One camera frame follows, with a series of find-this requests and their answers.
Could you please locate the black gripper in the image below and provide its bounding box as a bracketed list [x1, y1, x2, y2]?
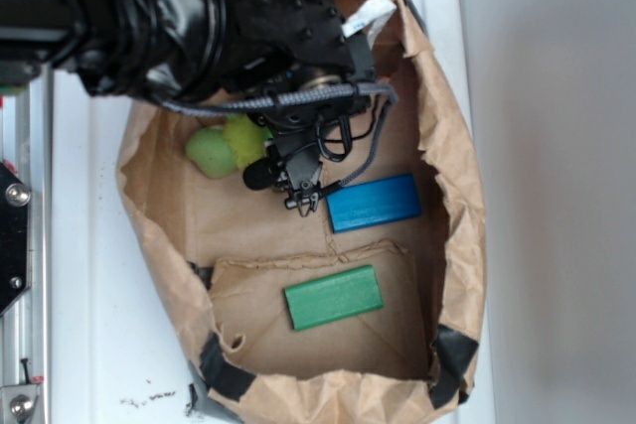
[218, 0, 376, 217]

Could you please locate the green plush animal toy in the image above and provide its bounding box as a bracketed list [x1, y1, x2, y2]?
[186, 114, 272, 180]

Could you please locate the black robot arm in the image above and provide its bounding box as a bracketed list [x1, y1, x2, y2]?
[1, 0, 378, 212]

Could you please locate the blue wooden block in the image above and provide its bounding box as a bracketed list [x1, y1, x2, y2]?
[327, 174, 422, 233]

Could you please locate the green wooden block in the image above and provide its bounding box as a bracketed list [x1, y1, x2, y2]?
[284, 265, 384, 331]

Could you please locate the white paper label tag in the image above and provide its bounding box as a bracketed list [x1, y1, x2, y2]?
[342, 0, 397, 47]

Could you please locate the brown paper bag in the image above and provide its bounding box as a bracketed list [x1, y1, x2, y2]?
[117, 0, 486, 423]

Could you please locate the silver metal rail frame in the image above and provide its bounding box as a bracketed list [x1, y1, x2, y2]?
[1, 71, 53, 423]

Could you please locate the black metal bracket plate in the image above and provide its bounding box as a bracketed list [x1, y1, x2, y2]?
[0, 162, 32, 317]

